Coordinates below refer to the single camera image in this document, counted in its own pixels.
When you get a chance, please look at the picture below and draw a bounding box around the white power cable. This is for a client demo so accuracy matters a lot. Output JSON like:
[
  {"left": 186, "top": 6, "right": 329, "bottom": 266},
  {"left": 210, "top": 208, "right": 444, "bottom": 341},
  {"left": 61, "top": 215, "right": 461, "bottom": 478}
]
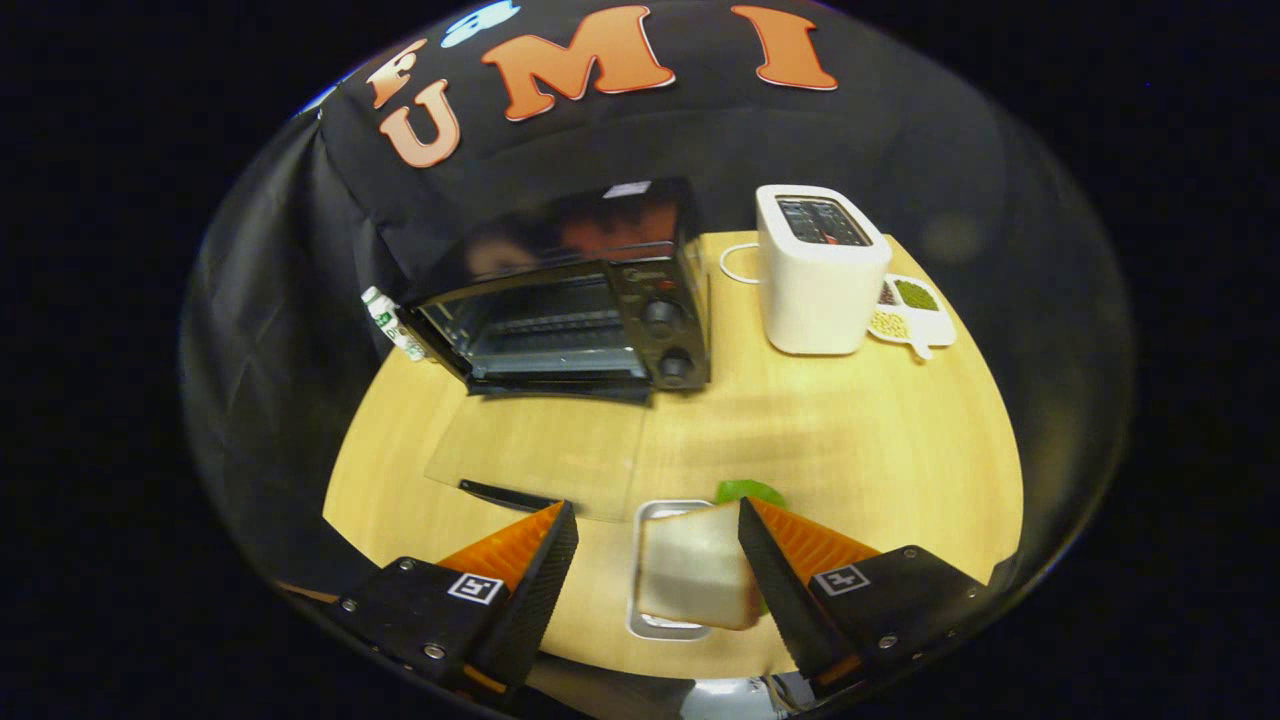
[{"left": 719, "top": 243, "right": 764, "bottom": 287}]

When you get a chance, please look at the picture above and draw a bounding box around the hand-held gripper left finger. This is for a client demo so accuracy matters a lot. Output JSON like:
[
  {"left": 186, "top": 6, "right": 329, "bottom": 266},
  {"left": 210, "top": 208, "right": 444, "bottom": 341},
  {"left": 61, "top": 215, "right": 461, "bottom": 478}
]
[{"left": 333, "top": 500, "right": 580, "bottom": 696}]

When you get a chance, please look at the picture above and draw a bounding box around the small white green bottle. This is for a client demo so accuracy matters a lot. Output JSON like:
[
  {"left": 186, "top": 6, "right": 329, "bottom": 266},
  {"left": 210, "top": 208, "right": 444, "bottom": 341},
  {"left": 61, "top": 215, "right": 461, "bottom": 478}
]
[{"left": 361, "top": 286, "right": 430, "bottom": 364}]

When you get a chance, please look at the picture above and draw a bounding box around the small metal tray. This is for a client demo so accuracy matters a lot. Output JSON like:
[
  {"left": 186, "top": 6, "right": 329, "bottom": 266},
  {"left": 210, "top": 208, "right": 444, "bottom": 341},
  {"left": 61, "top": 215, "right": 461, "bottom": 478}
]
[{"left": 626, "top": 499, "right": 717, "bottom": 642}]

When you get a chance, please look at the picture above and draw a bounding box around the white slot toaster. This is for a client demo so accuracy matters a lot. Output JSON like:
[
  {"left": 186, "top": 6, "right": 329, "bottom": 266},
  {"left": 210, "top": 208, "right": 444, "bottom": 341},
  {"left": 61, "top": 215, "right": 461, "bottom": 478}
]
[{"left": 755, "top": 185, "right": 893, "bottom": 357}]

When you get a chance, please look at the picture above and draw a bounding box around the bread lettuce sandwich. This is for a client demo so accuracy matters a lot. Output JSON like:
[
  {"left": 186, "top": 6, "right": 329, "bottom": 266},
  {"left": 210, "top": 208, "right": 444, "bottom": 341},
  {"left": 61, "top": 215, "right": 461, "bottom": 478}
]
[{"left": 637, "top": 479, "right": 788, "bottom": 632}]

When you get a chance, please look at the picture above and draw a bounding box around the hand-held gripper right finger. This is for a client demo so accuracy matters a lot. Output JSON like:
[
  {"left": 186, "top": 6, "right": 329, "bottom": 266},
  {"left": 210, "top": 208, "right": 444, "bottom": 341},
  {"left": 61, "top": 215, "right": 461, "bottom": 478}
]
[{"left": 737, "top": 497, "right": 993, "bottom": 700}]

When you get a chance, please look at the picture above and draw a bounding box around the black toaster oven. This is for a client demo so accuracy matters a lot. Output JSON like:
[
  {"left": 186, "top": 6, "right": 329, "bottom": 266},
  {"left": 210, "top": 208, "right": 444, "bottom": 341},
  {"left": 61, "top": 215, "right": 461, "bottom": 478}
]
[{"left": 398, "top": 178, "right": 713, "bottom": 524}]

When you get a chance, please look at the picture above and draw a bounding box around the white divided bean dish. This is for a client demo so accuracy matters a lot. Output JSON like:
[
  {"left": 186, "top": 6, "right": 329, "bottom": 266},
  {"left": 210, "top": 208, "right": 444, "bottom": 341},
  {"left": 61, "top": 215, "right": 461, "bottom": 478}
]
[{"left": 868, "top": 275, "right": 958, "bottom": 362}]

